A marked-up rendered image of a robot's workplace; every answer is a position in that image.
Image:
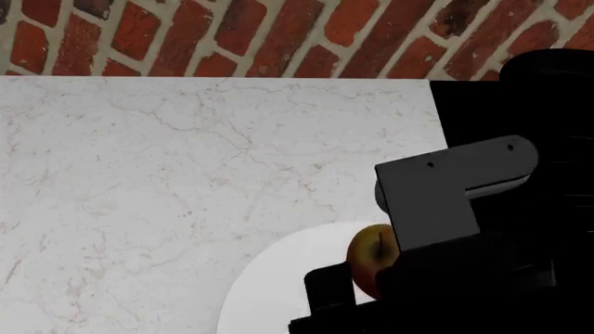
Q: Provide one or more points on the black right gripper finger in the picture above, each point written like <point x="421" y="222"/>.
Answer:
<point x="388" y="278"/>
<point x="330" y="288"/>

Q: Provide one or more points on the red yellow apple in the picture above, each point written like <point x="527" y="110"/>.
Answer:
<point x="369" y="255"/>

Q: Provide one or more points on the grey gripper camera bracket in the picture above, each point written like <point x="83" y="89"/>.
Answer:
<point x="427" y="202"/>

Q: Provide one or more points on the white round plate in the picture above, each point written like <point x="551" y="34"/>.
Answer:
<point x="274" y="278"/>

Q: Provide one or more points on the black cooktop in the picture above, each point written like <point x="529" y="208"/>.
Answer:
<point x="510" y="115"/>

